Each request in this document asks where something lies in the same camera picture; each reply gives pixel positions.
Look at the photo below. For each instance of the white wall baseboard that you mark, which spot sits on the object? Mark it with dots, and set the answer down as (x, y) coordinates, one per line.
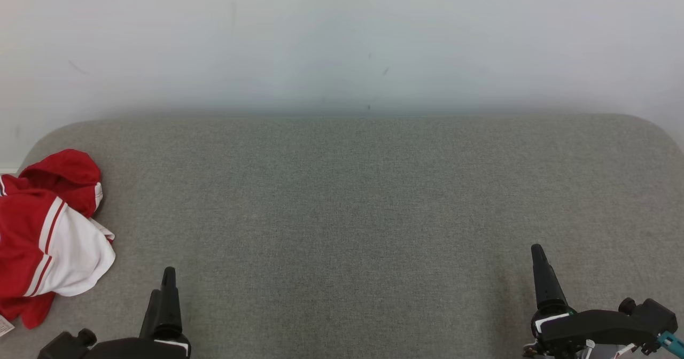
(8, 169)

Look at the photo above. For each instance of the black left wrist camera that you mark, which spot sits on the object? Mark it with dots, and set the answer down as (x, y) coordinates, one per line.
(61, 348)

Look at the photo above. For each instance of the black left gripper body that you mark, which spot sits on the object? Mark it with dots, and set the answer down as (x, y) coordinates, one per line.
(139, 349)

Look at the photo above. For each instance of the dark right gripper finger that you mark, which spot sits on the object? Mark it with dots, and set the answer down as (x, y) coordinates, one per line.
(546, 284)

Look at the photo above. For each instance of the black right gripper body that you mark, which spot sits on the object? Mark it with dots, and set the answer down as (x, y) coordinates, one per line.
(577, 329)

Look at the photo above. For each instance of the red Bulls 23 jersey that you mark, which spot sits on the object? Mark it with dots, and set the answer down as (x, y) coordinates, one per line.
(21, 231)

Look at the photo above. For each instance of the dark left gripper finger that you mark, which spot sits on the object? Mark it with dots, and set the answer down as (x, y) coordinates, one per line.
(149, 316)
(170, 305)

